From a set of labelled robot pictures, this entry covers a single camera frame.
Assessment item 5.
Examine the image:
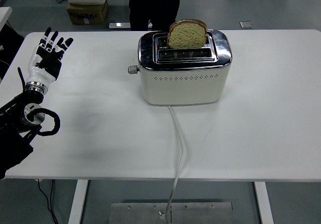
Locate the person in black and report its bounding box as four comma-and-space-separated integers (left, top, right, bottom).
122, 0, 182, 32

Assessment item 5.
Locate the toasted bread slice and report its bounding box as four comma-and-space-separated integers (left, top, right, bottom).
167, 19, 209, 50

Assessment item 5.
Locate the white side table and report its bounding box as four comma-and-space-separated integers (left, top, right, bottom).
0, 7, 13, 31

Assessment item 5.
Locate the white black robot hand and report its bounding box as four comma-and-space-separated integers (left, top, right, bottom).
26, 27, 74, 85

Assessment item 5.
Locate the black object beside table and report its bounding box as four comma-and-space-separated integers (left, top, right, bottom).
0, 24, 25, 84

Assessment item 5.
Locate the white toaster power cord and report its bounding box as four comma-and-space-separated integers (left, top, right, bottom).
159, 105, 186, 221

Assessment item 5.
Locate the brown cardboard box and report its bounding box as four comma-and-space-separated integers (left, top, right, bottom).
66, 0, 109, 25

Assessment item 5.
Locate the cream chrome two-slot toaster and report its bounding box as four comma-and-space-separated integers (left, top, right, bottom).
137, 29, 233, 106

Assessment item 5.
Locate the white table leg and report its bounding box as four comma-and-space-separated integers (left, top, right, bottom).
67, 179, 89, 224
253, 181, 274, 224

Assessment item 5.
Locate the black floor cable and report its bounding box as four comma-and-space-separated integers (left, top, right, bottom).
37, 179, 59, 224
50, 179, 55, 213

